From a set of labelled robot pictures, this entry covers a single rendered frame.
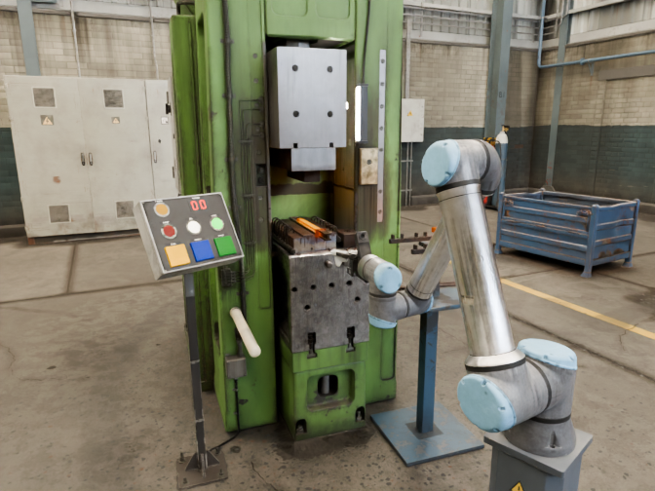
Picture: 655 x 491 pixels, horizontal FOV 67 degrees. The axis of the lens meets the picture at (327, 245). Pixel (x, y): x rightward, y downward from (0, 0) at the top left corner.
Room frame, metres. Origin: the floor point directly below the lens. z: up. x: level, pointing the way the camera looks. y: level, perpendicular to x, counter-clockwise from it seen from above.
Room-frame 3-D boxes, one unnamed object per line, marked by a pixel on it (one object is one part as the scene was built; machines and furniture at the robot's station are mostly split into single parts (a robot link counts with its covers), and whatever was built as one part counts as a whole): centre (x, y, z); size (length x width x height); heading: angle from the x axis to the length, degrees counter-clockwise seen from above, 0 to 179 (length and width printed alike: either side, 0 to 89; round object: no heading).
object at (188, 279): (1.88, 0.55, 0.54); 0.04 x 0.04 x 1.08; 20
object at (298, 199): (2.65, 0.19, 1.37); 0.41 x 0.10 x 0.91; 110
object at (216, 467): (1.88, 0.56, 0.05); 0.22 x 0.22 x 0.09; 20
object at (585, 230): (5.37, -2.60, 0.36); 1.20 x 0.80 x 0.72; 30
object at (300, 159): (2.34, 0.13, 1.32); 0.42 x 0.20 x 0.10; 20
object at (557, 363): (1.23, -0.58, 0.79); 0.17 x 0.15 x 0.18; 123
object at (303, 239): (2.34, 0.13, 0.96); 0.42 x 0.20 x 0.09; 20
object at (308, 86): (2.35, 0.09, 1.56); 0.42 x 0.39 x 0.40; 20
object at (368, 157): (2.37, -0.20, 1.27); 0.09 x 0.02 x 0.17; 110
